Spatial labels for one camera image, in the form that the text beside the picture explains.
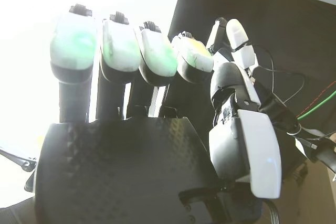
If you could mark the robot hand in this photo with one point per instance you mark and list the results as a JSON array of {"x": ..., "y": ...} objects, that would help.
[{"x": 118, "y": 169}]

